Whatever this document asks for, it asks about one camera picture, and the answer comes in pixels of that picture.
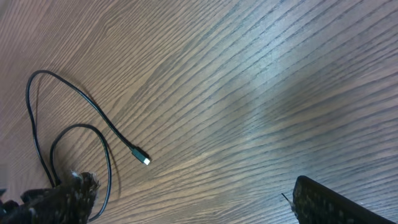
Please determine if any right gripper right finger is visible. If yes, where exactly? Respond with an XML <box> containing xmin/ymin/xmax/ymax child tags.
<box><xmin>288</xmin><ymin>175</ymin><xmax>394</xmax><ymax>224</ymax></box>

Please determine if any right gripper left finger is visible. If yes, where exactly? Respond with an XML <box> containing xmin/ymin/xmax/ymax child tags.
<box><xmin>1</xmin><ymin>172</ymin><xmax>100</xmax><ymax>224</ymax></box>

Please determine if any black USB cable bundle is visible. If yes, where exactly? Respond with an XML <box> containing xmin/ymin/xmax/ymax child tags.
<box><xmin>25</xmin><ymin>70</ymin><xmax>152</xmax><ymax>222</ymax></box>

